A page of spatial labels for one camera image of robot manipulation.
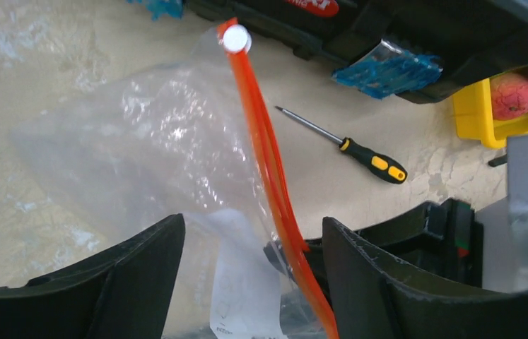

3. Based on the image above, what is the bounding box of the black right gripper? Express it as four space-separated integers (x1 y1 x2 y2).
264 135 528 299

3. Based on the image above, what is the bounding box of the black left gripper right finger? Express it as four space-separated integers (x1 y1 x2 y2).
322 217 528 338

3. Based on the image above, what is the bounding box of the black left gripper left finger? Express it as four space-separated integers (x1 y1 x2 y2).
0 214 185 338

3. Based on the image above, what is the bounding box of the red pink peach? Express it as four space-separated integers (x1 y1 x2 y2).
490 73 528 121

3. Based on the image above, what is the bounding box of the clear orange zip top bag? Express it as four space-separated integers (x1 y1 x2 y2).
11 18 338 338

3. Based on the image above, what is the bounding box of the black yellow screwdriver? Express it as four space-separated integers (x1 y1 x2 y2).
275 106 408 184

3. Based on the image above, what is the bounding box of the yellow plastic tray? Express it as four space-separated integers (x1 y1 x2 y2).
451 79 528 149

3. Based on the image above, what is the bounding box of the black plastic toolbox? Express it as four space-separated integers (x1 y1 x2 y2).
125 0 528 105

